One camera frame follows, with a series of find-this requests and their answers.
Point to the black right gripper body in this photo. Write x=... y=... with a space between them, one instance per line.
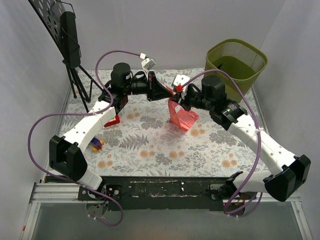
x=186 y=99

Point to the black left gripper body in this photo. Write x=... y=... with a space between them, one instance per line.
x=152 y=86

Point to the red torn trash bag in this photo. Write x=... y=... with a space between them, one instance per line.
x=181 y=118

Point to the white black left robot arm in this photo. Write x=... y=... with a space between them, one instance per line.
x=66 y=153

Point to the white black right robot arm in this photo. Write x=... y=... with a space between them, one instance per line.
x=287 y=171

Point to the green plastic trash bin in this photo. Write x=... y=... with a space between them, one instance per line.
x=240 y=60

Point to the red calculator toy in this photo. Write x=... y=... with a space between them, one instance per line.
x=114 y=121

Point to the floral patterned table mat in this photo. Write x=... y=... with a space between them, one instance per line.
x=146 y=143

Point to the colourful toy figure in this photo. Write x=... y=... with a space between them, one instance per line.
x=96 y=144

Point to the black music stand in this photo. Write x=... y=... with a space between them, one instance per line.
x=58 y=17

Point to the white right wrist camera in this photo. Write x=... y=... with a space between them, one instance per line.
x=178 y=83

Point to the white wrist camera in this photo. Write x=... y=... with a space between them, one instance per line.
x=147 y=64
x=178 y=83

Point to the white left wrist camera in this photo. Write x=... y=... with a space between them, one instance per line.
x=147 y=64

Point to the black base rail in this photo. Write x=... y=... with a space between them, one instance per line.
x=167 y=193

